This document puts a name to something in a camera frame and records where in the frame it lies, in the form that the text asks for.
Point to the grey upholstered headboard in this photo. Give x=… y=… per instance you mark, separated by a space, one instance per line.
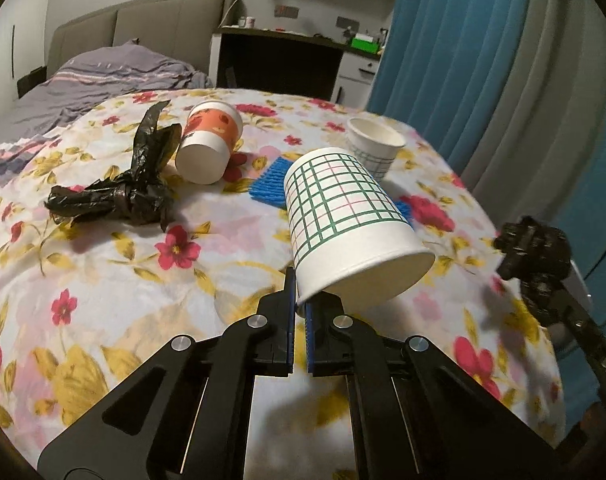
x=180 y=29

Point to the grey striped duvet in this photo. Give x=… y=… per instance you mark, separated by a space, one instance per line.
x=79 y=85

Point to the large grid paper cup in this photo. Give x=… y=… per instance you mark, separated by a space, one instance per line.
x=348 y=238

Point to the green box on desk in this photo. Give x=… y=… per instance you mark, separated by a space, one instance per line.
x=365 y=43

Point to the black plastic bag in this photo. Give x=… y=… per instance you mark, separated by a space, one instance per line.
x=531 y=249
x=137 y=195

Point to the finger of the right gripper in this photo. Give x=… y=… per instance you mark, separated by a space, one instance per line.
x=546 y=300

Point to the grey plastic trash bin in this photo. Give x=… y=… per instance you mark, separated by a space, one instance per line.
x=561 y=333

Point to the white wardrobe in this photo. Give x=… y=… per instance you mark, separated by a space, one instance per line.
x=22 y=45

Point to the teal and grey curtain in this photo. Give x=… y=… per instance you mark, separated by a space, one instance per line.
x=512 y=94

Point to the small grid paper cup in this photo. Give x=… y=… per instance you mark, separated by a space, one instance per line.
x=373 y=144

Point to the dark desk with drawers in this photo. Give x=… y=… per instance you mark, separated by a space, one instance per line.
x=289 y=63

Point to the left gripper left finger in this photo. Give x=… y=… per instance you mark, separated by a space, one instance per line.
x=185 y=412

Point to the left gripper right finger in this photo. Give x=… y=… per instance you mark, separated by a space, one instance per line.
x=415 y=413

